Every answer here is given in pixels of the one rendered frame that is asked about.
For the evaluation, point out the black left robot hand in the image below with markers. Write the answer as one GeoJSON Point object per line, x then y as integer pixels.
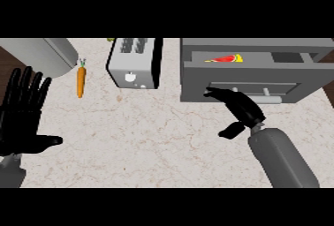
{"type": "Point", "coordinates": [20, 117]}

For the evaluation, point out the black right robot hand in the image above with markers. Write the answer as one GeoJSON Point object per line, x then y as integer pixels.
{"type": "Point", "coordinates": [243, 109]}

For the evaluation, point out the grey drawer cabinet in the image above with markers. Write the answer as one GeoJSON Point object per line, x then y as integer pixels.
{"type": "Point", "coordinates": [256, 50]}

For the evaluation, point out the red watermelon slice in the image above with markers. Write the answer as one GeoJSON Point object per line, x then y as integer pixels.
{"type": "Point", "coordinates": [227, 58]}

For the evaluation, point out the orange carrot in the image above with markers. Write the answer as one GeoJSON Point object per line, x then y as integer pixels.
{"type": "Point", "coordinates": [80, 81]}

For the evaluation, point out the silver toaster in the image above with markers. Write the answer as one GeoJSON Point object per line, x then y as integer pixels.
{"type": "Point", "coordinates": [132, 63]}

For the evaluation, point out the small green object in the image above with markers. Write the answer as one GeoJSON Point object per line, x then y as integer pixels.
{"type": "Point", "coordinates": [111, 39]}

